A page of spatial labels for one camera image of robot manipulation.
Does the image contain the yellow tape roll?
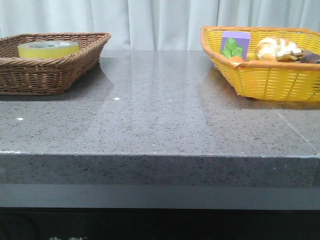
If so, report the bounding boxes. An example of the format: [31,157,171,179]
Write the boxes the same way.
[17,40,80,59]

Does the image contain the white curtain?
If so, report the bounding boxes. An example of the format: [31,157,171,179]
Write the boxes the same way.
[0,0,320,51]

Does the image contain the toy carrot with green leaves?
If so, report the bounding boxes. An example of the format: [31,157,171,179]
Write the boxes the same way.
[220,37,245,63]

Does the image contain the purple block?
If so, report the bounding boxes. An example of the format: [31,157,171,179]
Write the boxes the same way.
[220,31,251,61]

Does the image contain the toy croissant bread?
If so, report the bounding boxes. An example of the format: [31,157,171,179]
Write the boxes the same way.
[255,36,303,62]

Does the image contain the yellow woven basket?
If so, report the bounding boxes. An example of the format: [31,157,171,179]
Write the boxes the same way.
[201,26,320,102]

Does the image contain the brown wicker basket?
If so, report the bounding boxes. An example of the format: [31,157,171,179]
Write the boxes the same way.
[0,32,112,95]

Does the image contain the dark brown toy item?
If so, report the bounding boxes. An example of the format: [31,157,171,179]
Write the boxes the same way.
[290,49,320,64]

